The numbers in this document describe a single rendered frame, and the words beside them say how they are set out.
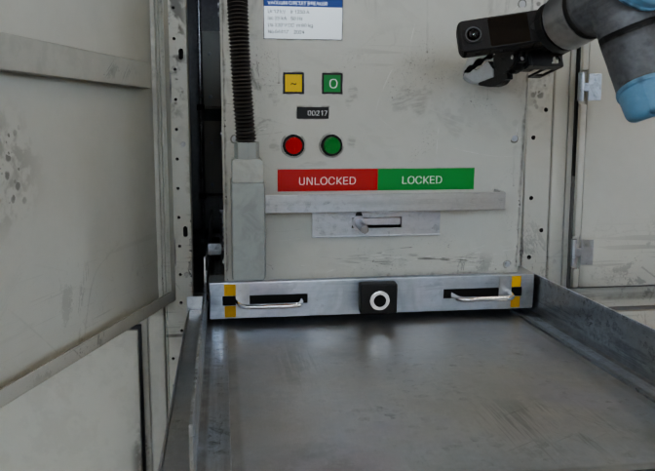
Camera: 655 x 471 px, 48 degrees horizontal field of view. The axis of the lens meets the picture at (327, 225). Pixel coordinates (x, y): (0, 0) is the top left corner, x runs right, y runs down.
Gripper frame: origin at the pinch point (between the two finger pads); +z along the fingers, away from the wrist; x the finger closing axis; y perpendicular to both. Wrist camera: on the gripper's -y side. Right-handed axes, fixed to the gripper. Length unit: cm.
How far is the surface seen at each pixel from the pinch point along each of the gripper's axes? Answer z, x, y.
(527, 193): 14.5, -17.3, 20.8
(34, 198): 2, -17, -64
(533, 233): 16.1, -24.6, 22.2
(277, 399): -9, -44, -39
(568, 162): 11.1, -12.4, 28.3
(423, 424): -22, -47, -27
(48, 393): 43, -43, -62
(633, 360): -19.4, -44.8, 6.2
